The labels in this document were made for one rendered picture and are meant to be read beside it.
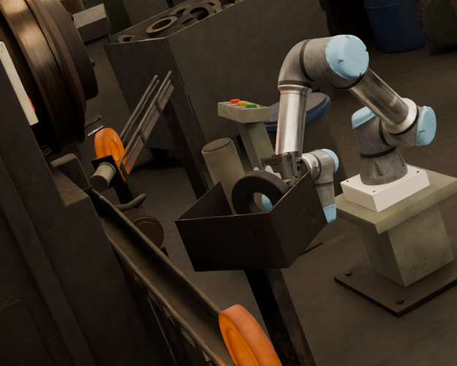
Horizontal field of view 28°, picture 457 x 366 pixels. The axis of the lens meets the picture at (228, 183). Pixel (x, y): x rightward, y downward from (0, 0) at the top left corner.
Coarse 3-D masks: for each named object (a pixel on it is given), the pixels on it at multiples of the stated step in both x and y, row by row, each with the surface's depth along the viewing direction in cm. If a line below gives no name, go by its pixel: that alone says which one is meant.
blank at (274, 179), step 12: (240, 180) 212; (252, 180) 210; (264, 180) 208; (276, 180) 209; (240, 192) 214; (252, 192) 212; (264, 192) 210; (276, 192) 208; (240, 204) 215; (252, 204) 216
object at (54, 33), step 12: (36, 0) 225; (48, 12) 222; (48, 24) 217; (60, 36) 221; (60, 48) 217; (72, 60) 222; (72, 72) 222; (72, 84) 220; (84, 108) 233; (84, 120) 231
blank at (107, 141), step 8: (96, 136) 289; (104, 136) 288; (112, 136) 294; (96, 144) 287; (104, 144) 287; (112, 144) 295; (120, 144) 298; (96, 152) 287; (104, 152) 286; (112, 152) 297; (120, 152) 296
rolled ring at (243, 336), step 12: (228, 312) 148; (240, 312) 146; (228, 324) 148; (240, 324) 144; (252, 324) 144; (228, 336) 153; (240, 336) 144; (252, 336) 142; (264, 336) 142; (228, 348) 157; (240, 348) 156; (252, 348) 141; (264, 348) 141; (240, 360) 155; (252, 360) 156; (264, 360) 141; (276, 360) 141
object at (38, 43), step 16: (0, 0) 217; (16, 0) 217; (16, 16) 214; (32, 16) 215; (32, 32) 214; (32, 48) 213; (48, 48) 214; (48, 64) 214; (48, 80) 215; (64, 80) 216; (48, 96) 216; (64, 96) 218; (64, 112) 220; (80, 112) 222; (64, 128) 224; (80, 128) 226; (64, 144) 232
